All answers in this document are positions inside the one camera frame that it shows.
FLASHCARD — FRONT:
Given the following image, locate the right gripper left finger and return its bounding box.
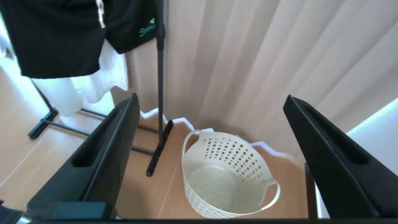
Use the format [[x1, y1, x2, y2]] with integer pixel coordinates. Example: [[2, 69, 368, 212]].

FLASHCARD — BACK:
[[26, 92, 141, 220]]

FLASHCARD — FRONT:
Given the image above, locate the black garment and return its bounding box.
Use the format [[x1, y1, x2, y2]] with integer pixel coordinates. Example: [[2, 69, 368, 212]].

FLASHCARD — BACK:
[[0, 0, 158, 79]]

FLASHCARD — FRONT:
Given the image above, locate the white garment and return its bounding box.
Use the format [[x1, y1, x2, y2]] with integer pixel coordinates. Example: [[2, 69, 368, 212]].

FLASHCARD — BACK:
[[0, 18, 129, 118]]

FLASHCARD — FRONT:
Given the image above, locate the beige curtain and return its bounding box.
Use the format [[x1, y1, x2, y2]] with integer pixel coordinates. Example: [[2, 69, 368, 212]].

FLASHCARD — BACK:
[[110, 0, 398, 162]]

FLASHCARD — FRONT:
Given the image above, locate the black clothes rack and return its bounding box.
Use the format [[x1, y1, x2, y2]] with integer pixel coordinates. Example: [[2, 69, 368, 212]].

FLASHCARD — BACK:
[[27, 0, 174, 177]]

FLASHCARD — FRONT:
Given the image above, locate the white laundry basket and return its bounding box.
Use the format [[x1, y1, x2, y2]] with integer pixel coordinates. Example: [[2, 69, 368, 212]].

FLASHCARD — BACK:
[[181, 129, 281, 219]]

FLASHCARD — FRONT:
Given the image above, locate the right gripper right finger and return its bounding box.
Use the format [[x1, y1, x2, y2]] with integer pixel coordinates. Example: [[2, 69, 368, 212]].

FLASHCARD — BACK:
[[282, 95, 398, 219]]

